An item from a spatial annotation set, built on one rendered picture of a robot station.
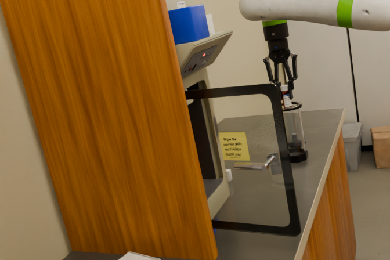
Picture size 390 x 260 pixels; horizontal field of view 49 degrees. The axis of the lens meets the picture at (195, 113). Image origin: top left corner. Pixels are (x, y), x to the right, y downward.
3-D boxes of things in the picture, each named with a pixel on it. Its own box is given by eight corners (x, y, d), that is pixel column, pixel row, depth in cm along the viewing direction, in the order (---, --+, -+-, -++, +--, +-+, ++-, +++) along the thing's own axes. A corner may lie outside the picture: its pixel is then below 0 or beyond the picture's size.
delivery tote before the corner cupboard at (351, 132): (292, 173, 397) (287, 139, 389) (301, 156, 432) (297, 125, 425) (361, 172, 369) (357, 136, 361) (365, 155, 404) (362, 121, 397)
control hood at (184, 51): (161, 86, 115) (153, 49, 113) (206, 64, 143) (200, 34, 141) (200, 81, 110) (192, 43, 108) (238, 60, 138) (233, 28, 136)
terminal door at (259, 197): (199, 225, 125) (170, 91, 116) (302, 236, 108) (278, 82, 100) (198, 226, 124) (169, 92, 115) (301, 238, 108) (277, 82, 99)
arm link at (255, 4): (347, 24, 140) (350, -12, 136) (335, 29, 131) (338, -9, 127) (248, 18, 160) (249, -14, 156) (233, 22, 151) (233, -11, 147)
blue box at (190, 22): (162, 47, 116) (155, 13, 114) (179, 42, 125) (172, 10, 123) (196, 41, 112) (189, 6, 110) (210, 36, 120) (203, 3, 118)
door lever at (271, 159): (242, 163, 110) (240, 154, 110) (277, 164, 105) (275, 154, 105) (233, 172, 106) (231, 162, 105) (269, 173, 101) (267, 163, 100)
